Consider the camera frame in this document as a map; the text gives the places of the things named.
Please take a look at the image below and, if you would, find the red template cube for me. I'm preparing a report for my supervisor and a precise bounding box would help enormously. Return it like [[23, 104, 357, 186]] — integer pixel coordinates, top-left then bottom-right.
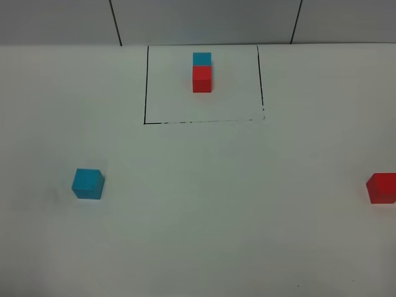
[[192, 66, 212, 93]]

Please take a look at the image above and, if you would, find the blue template cube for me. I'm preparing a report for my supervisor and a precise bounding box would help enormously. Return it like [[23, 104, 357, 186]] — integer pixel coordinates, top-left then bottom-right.
[[192, 52, 212, 66]]

